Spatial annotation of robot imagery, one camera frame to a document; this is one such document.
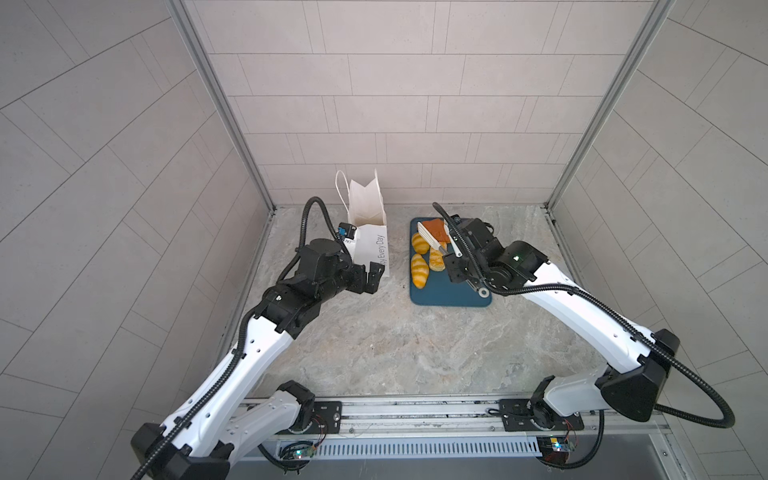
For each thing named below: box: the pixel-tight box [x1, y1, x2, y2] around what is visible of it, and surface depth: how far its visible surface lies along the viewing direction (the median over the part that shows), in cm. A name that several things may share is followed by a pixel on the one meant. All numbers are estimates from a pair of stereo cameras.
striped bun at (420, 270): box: [411, 253, 429, 289], surface depth 96 cm
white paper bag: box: [335, 170, 390, 277], surface depth 87 cm
